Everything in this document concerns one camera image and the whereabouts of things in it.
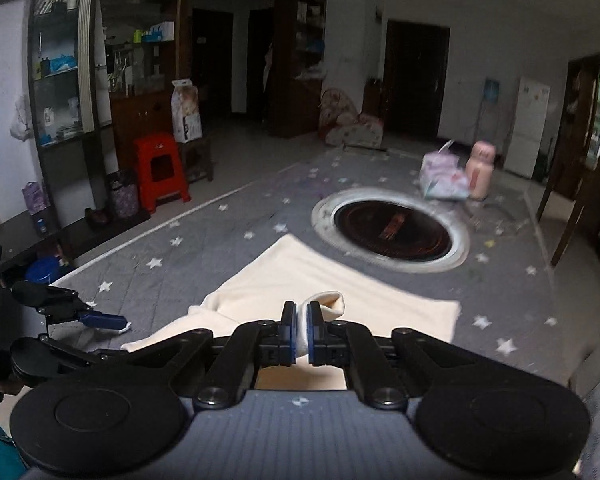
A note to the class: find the white paper bag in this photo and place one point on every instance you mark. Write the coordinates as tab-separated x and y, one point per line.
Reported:
185	111

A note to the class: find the white refrigerator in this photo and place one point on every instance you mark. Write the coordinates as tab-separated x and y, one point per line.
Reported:
528	126

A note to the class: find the dark wooden display shelf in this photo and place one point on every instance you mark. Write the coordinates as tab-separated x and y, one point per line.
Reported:
575	167

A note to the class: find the built-in induction cooktop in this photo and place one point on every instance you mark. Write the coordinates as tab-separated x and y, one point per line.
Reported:
394	230

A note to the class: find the floral kids chair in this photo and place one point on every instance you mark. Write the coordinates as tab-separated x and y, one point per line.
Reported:
342	125

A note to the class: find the water dispenser with blue bottle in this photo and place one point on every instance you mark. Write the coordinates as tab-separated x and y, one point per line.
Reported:
488	112

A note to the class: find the red plastic stool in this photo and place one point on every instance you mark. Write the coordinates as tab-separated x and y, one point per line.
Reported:
159	170

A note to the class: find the pink tissue pack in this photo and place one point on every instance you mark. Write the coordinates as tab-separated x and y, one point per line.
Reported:
440	176

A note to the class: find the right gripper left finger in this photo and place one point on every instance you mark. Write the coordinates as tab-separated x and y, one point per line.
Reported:
236	360

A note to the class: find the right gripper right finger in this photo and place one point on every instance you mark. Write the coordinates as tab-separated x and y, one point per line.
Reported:
361	357

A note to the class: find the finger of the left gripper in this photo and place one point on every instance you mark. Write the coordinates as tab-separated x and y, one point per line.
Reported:
44	355
62	305

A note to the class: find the cream white garment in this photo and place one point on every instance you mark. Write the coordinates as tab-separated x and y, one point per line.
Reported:
291	271

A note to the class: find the pink thermos bottle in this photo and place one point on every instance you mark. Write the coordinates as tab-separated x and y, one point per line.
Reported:
479	169

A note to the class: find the grey star tablecloth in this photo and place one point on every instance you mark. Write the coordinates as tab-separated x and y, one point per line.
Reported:
506	289

